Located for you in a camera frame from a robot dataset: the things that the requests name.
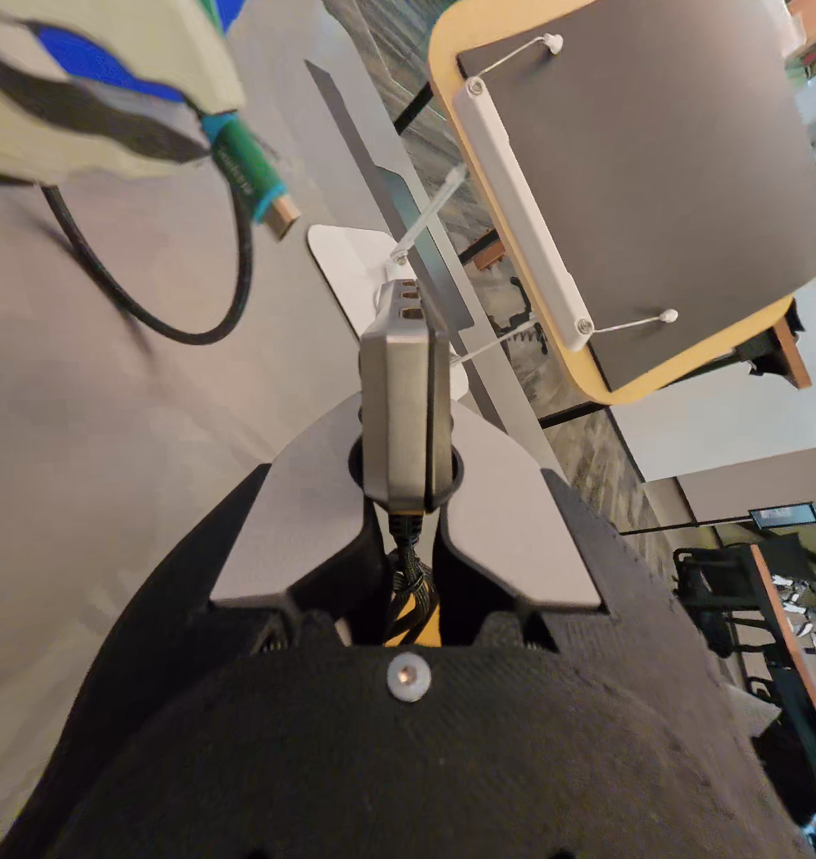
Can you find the grey usb hub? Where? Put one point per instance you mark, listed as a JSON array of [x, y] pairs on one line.
[[394, 402]]

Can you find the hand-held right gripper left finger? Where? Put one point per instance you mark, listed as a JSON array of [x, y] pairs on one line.
[[300, 510]]

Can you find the white flat plate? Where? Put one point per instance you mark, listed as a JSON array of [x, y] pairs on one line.
[[347, 262]]

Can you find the wooden beam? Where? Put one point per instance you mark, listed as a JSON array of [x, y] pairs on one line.
[[790, 355]]

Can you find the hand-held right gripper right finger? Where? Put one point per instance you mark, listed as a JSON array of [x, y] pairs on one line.
[[515, 530]]

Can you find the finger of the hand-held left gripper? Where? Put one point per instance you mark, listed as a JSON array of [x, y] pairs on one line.
[[32, 147], [146, 43]]

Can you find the brown wooden desk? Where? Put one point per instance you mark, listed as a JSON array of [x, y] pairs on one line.
[[492, 255]]

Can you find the grey metal panel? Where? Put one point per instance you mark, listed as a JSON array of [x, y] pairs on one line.
[[441, 282]]

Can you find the wooden board with grey pad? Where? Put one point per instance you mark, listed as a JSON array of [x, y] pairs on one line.
[[649, 188]]

